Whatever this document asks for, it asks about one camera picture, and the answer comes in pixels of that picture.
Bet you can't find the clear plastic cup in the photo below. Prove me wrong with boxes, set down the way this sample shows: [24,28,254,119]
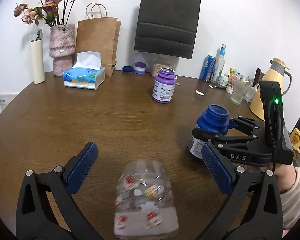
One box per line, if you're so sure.
[114,159,179,239]

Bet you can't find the cream sleeve forearm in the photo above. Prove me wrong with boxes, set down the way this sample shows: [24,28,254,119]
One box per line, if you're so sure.
[281,167,300,230]

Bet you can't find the right hand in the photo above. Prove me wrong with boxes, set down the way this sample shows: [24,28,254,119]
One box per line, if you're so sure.
[247,163,296,193]

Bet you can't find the yellow mug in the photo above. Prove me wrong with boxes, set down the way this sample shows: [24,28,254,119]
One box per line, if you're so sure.
[289,128,300,153]

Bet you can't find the drinking glass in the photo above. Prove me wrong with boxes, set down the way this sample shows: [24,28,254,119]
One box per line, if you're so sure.
[230,80,248,105]

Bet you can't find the dark wooden chair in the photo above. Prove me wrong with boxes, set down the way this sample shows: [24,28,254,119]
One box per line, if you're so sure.
[252,68,261,87]

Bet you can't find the snack packets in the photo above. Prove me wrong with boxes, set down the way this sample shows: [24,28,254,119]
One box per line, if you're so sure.
[228,68,246,87]

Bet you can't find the yellow thermos jug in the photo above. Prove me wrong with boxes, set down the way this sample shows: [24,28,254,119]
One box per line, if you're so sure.
[249,58,292,121]

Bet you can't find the glass soda bottle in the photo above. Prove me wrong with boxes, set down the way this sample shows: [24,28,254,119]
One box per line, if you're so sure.
[210,44,226,83]

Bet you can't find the blue drink can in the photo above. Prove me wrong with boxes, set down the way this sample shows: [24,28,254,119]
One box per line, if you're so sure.
[199,55,216,82]

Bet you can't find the purple supplement bottle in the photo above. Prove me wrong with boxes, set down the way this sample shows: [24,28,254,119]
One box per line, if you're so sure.
[152,68,176,103]

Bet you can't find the blue tissue box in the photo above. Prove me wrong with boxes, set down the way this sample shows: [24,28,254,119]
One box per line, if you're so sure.
[63,51,106,90]

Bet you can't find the clear jar with oats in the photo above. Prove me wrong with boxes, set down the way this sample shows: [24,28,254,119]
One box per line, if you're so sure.
[150,54,179,77]

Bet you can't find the small purple white jar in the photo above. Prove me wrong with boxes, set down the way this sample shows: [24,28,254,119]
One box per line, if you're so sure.
[133,62,147,74]

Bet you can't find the blue jar lid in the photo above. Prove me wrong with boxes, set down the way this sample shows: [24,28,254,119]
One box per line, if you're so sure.
[122,66,134,73]

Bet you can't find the pink ceramic vase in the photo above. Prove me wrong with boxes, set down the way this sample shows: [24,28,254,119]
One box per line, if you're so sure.
[49,24,76,76]

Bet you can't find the black paper bag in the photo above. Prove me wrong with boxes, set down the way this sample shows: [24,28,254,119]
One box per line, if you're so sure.
[134,0,201,59]

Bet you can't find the brown paper bag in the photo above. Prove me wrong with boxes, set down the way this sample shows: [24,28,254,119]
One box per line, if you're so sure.
[75,2,121,77]

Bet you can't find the white thermos bottle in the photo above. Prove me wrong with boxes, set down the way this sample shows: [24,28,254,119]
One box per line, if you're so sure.
[30,29,45,84]

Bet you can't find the dried pink roses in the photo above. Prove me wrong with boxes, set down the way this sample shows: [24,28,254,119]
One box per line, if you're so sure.
[13,0,76,27]

